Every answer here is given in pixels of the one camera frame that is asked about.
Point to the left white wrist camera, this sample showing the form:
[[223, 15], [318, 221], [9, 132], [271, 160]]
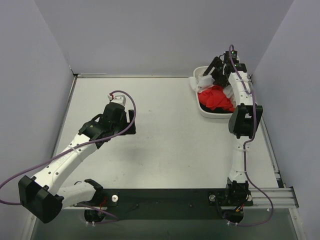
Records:
[[117, 99]]

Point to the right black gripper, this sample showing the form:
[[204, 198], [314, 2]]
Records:
[[217, 69]]

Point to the white clothes in basket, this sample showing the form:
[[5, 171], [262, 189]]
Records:
[[228, 91]]

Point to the aluminium rail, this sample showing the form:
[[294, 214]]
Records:
[[279, 198]]

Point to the white plastic laundry basket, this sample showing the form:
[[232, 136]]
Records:
[[210, 115]]

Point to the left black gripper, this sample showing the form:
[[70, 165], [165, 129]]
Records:
[[130, 122]]

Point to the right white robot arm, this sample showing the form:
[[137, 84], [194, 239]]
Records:
[[243, 124]]

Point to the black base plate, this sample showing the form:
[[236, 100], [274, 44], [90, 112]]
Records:
[[164, 204]]

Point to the black t shirt in basket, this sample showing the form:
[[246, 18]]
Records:
[[217, 110]]

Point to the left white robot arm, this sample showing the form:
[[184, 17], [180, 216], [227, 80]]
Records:
[[43, 194]]

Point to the red t shirt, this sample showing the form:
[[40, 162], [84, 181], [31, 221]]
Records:
[[214, 97]]

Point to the white t shirt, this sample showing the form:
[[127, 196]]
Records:
[[201, 83]]

